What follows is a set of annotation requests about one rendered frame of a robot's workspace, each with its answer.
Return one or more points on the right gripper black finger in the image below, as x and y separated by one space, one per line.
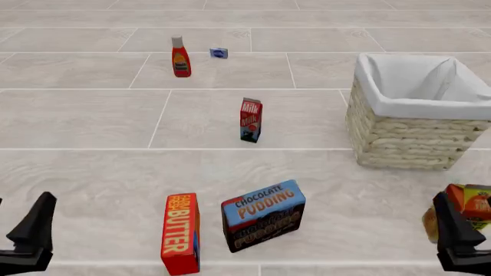
454 227

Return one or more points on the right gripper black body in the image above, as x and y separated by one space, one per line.
468 260

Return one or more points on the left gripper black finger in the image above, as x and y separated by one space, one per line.
36 224

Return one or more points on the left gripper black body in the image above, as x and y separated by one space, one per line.
23 260

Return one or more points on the wicker basket with white liner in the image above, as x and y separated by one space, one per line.
406 138

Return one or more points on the red milk carton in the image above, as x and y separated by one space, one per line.
251 118

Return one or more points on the orange juice carton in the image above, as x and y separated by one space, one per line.
473 202

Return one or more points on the red butter box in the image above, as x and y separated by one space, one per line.
179 230

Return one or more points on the blue chocolate pudding box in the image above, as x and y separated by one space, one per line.
264 215

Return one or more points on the red ketchup bottle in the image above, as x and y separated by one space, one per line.
181 60

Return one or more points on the small blue box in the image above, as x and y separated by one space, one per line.
218 53

